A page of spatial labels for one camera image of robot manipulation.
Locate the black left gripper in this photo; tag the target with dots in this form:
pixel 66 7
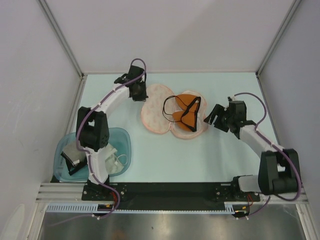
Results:
pixel 144 96

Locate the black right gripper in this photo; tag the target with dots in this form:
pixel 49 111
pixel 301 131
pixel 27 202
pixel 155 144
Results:
pixel 217 110

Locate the pink mesh laundry bag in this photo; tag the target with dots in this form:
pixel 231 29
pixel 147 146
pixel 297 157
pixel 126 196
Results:
pixel 182 114

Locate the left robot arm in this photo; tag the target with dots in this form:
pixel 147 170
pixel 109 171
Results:
pixel 92 128

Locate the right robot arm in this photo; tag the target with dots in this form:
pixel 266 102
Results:
pixel 279 171

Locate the white bra in basin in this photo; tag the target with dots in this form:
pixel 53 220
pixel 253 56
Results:
pixel 114 164

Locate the grey bra in basin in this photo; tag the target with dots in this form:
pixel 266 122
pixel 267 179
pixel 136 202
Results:
pixel 75 159

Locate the blue plastic basin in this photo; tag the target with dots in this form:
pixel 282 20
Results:
pixel 119 139

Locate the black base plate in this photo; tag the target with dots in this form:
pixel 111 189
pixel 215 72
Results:
pixel 180 195

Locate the white slotted cable duct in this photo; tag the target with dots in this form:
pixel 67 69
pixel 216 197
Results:
pixel 105 208

